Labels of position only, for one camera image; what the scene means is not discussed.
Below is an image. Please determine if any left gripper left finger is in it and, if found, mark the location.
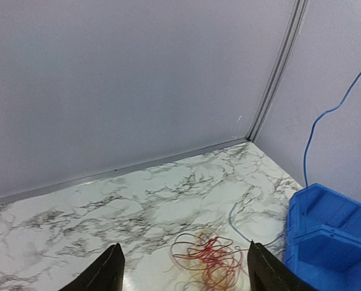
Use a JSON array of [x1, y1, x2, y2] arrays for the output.
[[65, 243, 125, 291]]

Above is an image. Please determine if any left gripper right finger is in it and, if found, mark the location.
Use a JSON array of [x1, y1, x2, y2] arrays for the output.
[[247, 241, 316, 291]]

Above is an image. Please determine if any blue wire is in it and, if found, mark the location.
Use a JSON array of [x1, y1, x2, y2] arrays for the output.
[[228, 202, 287, 247], [303, 53, 361, 189]]

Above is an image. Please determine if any blue three-compartment bin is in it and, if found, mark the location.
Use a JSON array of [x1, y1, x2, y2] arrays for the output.
[[284, 184, 361, 290]]

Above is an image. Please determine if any yellow tangled wire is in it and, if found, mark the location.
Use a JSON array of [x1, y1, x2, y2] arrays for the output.
[[174, 230, 245, 291]]

